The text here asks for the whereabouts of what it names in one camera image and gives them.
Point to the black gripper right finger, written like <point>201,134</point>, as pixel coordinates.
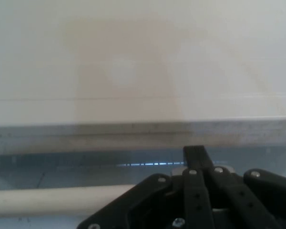
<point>257,198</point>

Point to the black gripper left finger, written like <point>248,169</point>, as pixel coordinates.
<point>193,190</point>

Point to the white toaster oven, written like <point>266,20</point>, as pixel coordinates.
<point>133,71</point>

